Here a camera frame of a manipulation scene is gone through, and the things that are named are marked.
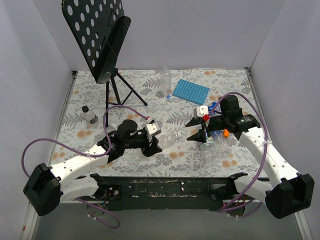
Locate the clear bottle green logo cap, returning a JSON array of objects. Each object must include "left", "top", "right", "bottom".
[{"left": 157, "top": 132, "right": 183, "bottom": 150}]

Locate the clear bottle pocari cap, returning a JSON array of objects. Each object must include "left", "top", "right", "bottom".
[{"left": 159, "top": 66, "right": 172, "bottom": 97}]

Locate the blue label pepsi bottle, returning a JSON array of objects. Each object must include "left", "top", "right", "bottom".
[{"left": 207, "top": 101, "right": 221, "bottom": 112}]

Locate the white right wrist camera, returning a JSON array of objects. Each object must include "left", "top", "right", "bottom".
[{"left": 193, "top": 105, "right": 210, "bottom": 124}]

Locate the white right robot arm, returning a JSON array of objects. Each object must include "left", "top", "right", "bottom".
[{"left": 186, "top": 92, "right": 315, "bottom": 219}]

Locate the small black cap bottle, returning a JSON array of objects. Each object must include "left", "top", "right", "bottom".
[{"left": 81, "top": 105, "right": 98, "bottom": 125}]

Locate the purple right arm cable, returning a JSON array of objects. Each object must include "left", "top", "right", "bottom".
[{"left": 203, "top": 91, "right": 269, "bottom": 218}]

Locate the green label drink bottle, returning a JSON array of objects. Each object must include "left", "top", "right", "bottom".
[{"left": 200, "top": 136, "right": 215, "bottom": 147}]

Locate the blue studded building plate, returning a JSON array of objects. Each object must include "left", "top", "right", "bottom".
[{"left": 172, "top": 79, "right": 210, "bottom": 105}]

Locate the large crumpled clear bottle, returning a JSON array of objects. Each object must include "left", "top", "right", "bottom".
[{"left": 200, "top": 137, "right": 232, "bottom": 161}]

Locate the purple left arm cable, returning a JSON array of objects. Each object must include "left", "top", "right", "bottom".
[{"left": 21, "top": 104, "right": 153, "bottom": 230}]

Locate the black music stand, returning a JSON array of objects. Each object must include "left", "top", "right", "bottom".
[{"left": 61, "top": 0, "right": 148, "bottom": 120}]

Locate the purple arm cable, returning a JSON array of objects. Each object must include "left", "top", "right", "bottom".
[
  {"left": 21, "top": 104, "right": 153, "bottom": 230},
  {"left": 203, "top": 91, "right": 269, "bottom": 218}
]

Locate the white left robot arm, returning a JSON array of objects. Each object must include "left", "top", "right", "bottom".
[{"left": 23, "top": 118, "right": 162, "bottom": 216}]

